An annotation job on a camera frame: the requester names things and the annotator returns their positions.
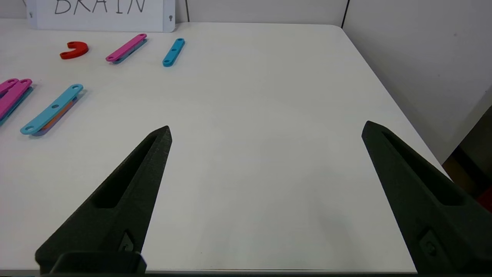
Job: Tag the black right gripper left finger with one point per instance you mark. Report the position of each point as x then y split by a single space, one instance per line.
107 215

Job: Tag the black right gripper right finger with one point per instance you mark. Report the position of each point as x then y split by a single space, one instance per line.
434 219

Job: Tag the red C-shaped piece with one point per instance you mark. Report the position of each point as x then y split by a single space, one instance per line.
81 50

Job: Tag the white BRAIN sign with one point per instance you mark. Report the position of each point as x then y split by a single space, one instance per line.
100 22

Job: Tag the orange flat bar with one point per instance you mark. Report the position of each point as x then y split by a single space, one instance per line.
57 118

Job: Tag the light blue three-hole bar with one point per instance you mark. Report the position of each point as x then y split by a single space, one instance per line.
52 109

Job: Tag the pink flat bar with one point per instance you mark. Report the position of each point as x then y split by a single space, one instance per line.
127 47
5 85
13 98

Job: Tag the short blue flat bar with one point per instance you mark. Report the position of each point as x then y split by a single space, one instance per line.
173 52

